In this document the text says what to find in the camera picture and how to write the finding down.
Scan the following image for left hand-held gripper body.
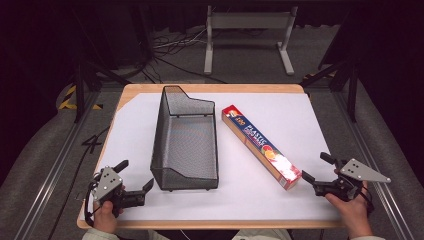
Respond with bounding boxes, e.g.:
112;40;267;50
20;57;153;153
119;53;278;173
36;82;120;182
88;165;147;218

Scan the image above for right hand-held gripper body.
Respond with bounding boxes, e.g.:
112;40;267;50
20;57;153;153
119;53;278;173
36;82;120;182
312;157;392;203

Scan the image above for black wire mesh basket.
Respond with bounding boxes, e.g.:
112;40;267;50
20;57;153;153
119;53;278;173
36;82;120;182
149;85;220;192

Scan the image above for long plastic wrap box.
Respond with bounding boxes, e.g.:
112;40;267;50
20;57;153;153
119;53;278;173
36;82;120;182
221;104;303;191

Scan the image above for person's left hand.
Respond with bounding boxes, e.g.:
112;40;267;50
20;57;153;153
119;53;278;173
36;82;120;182
92;199;125;234

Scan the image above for person's right hand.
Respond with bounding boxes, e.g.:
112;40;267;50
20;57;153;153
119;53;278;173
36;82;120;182
324;179;374;240

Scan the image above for white table mat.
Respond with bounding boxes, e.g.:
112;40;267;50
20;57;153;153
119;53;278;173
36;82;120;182
79;92;341;222

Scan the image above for black metal stand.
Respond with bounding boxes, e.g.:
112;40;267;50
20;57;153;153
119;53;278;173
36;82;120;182
71;59;131;124
299;59;361;123

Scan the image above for yellow black hazard tape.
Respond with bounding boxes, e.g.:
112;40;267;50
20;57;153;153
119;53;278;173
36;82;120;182
58;85;103;111

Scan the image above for white metal stand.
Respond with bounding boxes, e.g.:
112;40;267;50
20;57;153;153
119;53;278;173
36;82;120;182
203;5;299;76

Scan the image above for black curtain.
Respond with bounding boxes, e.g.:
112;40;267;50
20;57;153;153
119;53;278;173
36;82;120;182
143;0;338;34

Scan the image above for aluminium floor rail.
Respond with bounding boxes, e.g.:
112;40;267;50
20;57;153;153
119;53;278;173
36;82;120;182
333;89;416;240
13;89;101;240

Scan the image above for left hand-held gripper cable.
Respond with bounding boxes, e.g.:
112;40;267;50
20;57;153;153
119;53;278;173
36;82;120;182
83;181;102;228

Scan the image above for hand-held gripper cable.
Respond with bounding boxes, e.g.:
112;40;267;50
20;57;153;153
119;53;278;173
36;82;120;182
83;181;102;228
359;185;375;215

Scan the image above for thin black floor cable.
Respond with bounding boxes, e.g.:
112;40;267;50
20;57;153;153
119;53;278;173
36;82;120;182
46;125;112;240

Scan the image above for right hand-held gripper cable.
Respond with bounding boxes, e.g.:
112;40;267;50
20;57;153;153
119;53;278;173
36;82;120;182
359;185;375;215

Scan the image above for white floor cables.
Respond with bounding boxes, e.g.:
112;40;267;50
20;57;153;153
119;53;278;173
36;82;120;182
154;28;208;50

